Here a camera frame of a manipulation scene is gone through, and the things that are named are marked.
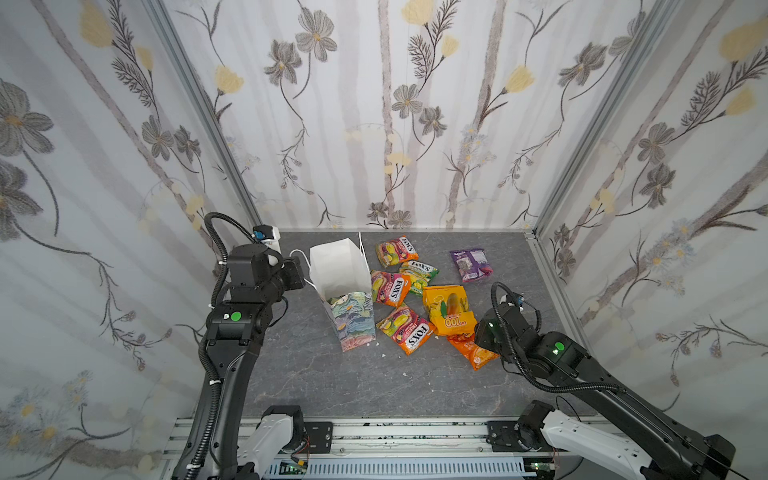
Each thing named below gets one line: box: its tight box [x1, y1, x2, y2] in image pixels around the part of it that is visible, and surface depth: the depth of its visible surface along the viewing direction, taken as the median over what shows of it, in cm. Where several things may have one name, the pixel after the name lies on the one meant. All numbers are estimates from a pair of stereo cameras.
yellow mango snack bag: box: [423, 285, 477, 336], surface depth 94 cm
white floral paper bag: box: [310, 238, 376, 352], surface depth 84 cm
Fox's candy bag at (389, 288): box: [370, 270, 411, 308], surface depth 100 cm
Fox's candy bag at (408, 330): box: [376, 306, 437, 356], surface depth 92 cm
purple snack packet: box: [450, 248, 493, 283], surface depth 109 cm
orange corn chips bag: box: [447, 333, 500, 371], surface depth 88 cm
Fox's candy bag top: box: [376, 236, 420, 268], surface depth 113 cm
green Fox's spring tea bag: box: [399, 260, 440, 295], surface depth 106 cm
